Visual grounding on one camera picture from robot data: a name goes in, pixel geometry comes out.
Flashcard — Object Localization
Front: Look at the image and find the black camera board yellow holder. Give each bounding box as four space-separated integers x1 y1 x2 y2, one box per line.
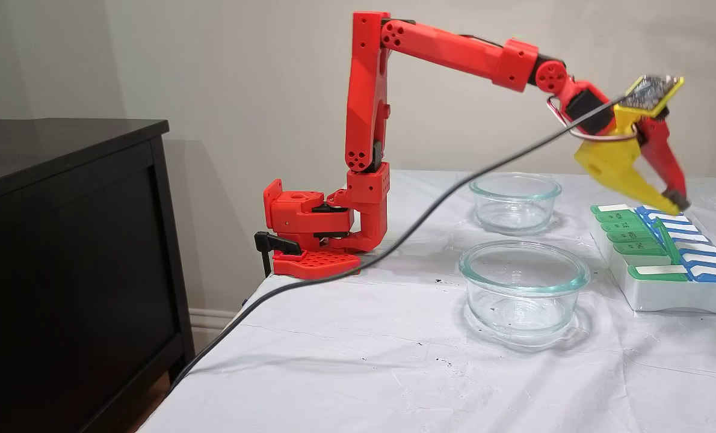
618 74 685 118

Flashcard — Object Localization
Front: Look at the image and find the glass bowl with teal rim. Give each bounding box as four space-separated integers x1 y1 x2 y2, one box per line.
470 173 563 235
458 239 591 346

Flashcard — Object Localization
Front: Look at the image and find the black camera cable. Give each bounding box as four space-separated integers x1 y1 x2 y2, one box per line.
171 95 628 388

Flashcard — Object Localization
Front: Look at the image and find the black wooden cabinet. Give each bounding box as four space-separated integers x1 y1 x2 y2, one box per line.
0 118 195 433

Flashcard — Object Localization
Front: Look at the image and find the weekly pill organizer box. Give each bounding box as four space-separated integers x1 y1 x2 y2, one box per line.
590 203 716 316

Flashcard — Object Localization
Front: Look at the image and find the white servo wire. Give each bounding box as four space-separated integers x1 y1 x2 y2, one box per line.
546 96 640 143

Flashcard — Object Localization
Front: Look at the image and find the black table clamp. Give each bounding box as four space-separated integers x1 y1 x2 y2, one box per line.
254 231 303 277

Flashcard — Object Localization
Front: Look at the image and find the white tablecloth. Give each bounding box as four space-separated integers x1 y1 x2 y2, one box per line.
137 170 716 433

